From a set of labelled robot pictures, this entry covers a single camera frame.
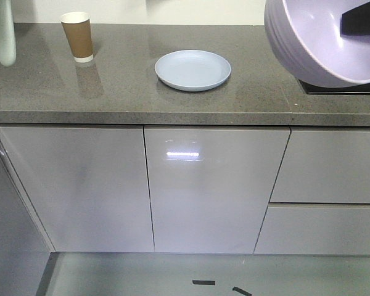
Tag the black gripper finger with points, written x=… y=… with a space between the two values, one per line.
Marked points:
x=356 y=21

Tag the purple plastic bowl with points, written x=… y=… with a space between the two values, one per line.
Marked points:
x=306 y=39

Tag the mint green plastic spoon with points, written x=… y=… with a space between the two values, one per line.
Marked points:
x=7 y=34

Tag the light blue plate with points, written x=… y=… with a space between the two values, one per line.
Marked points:
x=192 y=70

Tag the brown paper cup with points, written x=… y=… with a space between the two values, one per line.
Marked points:
x=77 y=29

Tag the black gas stove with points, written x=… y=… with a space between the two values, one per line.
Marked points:
x=363 y=89

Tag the grey upper drawer front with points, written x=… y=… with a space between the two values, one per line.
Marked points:
x=325 y=166

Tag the grey drawer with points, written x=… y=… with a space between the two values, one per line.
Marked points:
x=325 y=166
x=315 y=230

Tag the grey lower drawer front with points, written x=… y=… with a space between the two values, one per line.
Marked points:
x=315 y=230

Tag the grey cabinet door middle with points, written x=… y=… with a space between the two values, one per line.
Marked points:
x=210 y=187

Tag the grey cabinet door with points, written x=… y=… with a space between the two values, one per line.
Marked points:
x=210 y=187
x=87 y=185
x=25 y=261

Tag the black tape strip right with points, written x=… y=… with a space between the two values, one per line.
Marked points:
x=241 y=291

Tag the black tape strip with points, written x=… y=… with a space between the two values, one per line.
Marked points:
x=241 y=291
x=203 y=282

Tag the black tape strip left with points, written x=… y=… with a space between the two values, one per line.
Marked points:
x=203 y=282

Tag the grey cabinet door far left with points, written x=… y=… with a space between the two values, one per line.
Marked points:
x=25 y=261

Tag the white paper on wall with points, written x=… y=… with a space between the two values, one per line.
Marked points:
x=237 y=7

